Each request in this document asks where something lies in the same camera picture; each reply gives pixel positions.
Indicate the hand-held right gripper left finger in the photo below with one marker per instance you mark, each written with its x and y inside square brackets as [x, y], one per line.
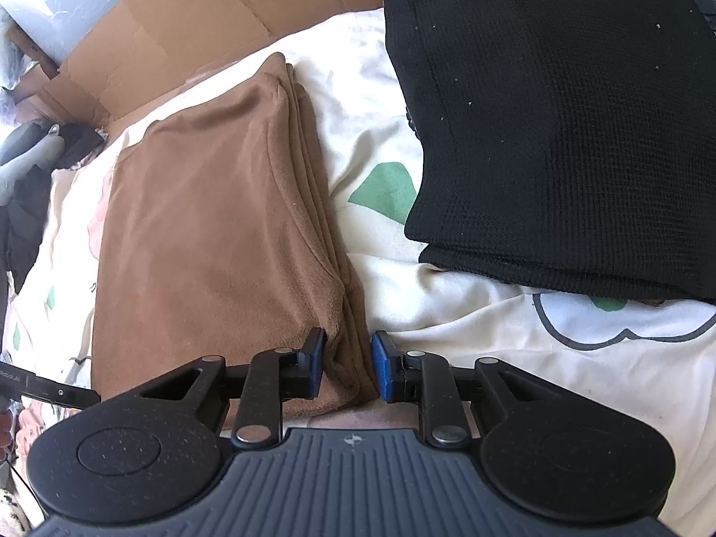
[316, 361]

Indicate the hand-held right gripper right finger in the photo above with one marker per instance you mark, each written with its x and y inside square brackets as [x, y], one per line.
[383, 369]

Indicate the brown t-shirt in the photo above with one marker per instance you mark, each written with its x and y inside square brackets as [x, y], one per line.
[212, 235]

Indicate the person's left hand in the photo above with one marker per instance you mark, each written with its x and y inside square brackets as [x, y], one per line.
[4, 430]

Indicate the cream bear print blanket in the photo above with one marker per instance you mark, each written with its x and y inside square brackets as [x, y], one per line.
[503, 347]

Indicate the crumpled black garment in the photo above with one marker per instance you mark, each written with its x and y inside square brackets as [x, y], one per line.
[33, 224]

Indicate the grey neck pillow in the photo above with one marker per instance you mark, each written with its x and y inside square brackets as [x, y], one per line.
[22, 162]

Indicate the folded black knit sweater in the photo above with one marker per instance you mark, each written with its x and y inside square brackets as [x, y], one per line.
[559, 123]

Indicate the folded brown cardboard sheet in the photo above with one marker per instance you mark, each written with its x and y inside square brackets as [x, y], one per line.
[196, 22]

